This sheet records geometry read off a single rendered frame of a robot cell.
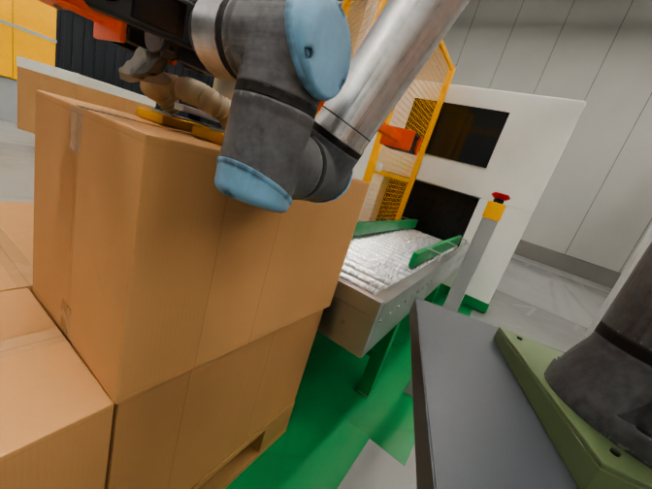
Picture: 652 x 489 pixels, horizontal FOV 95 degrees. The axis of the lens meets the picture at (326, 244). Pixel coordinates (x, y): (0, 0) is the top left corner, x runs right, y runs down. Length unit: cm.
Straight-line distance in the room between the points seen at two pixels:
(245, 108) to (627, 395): 49
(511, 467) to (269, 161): 38
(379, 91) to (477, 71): 1017
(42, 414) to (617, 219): 988
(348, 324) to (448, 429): 68
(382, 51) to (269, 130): 19
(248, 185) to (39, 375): 47
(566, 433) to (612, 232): 946
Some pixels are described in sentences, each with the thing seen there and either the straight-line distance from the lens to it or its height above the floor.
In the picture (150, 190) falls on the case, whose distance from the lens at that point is 43.
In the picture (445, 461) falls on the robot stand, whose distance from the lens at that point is 35.
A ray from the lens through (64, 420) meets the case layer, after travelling 59.
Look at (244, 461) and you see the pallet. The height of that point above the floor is 2.
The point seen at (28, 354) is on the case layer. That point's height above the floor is 54.
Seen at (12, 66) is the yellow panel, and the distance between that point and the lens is 800.
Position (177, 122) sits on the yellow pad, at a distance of 72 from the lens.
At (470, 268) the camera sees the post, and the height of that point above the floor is 71.
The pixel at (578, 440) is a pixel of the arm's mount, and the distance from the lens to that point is 45.
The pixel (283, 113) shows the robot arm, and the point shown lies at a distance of 32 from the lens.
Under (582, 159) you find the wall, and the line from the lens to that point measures 986.
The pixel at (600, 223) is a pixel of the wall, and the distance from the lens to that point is 982.
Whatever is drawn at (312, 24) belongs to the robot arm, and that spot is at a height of 108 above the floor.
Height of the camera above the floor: 98
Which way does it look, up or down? 16 degrees down
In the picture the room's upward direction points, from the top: 17 degrees clockwise
